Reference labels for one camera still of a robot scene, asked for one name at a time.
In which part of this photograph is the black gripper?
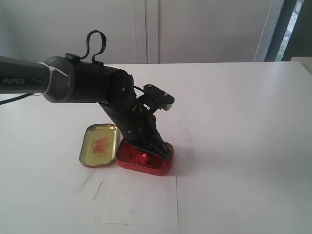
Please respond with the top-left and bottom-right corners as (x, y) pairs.
(99, 94), (174, 161)

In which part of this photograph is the red stamp block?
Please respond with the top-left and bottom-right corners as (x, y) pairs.
(133, 152), (156, 166)

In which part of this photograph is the red ink tin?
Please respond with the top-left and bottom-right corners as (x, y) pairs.
(115, 140), (174, 176)

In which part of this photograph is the white paper sheet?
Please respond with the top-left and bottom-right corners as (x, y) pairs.
(103, 171), (178, 226)

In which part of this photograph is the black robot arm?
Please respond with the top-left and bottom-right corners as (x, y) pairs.
(0, 56), (175, 160)

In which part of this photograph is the gold tin lid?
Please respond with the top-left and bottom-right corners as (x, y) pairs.
(79, 124), (119, 167)

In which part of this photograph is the beige side table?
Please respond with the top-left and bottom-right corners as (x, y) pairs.
(291, 57), (312, 75)

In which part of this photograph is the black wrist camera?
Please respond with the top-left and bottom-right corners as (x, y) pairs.
(137, 84), (175, 114)

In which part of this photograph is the black cable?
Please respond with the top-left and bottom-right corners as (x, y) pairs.
(79, 30), (107, 64)

